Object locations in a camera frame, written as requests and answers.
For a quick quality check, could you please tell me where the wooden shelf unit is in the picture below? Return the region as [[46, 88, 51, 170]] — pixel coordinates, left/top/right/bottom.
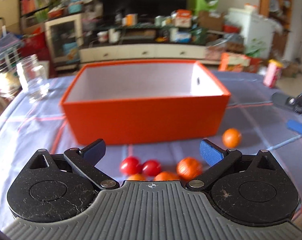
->
[[259, 0, 293, 31]]

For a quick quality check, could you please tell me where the orange cardboard box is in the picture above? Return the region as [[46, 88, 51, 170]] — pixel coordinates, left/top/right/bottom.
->
[[60, 60, 231, 145]]

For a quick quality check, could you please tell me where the dark bookshelf with books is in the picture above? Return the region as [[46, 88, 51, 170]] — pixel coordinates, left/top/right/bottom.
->
[[18, 0, 66, 26]]

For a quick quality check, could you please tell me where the orange tangerine under gripper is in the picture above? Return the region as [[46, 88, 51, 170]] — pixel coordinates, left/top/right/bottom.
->
[[154, 171, 180, 181]]

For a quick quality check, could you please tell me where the white tv cabinet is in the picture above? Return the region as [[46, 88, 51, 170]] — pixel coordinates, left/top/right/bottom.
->
[[79, 25, 208, 64]]

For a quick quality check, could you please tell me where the brown cardboard box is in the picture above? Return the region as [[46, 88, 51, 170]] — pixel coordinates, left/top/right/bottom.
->
[[198, 10, 224, 31]]

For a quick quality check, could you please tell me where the lone orange tangerine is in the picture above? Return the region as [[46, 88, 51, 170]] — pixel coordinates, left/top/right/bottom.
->
[[222, 128, 242, 148]]

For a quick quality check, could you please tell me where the clear glass jar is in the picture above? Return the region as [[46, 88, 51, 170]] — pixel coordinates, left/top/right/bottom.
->
[[16, 54, 49, 103]]

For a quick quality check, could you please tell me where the plaid blue tablecloth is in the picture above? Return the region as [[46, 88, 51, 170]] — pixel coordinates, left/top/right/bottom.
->
[[0, 72, 302, 229]]

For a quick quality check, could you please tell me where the large orange tangerine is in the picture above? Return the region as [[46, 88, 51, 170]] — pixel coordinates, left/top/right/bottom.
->
[[176, 157, 203, 181]]

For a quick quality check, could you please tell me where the red cherry tomato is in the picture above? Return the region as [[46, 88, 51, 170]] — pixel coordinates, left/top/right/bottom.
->
[[120, 156, 142, 176], [142, 159, 162, 177]]

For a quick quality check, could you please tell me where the pink yellow-lidded canister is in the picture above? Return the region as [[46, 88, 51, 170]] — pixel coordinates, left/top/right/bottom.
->
[[263, 60, 284, 88]]

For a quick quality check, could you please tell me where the white glass-door side cabinet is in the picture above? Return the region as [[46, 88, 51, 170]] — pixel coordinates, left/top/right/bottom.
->
[[44, 13, 83, 63]]

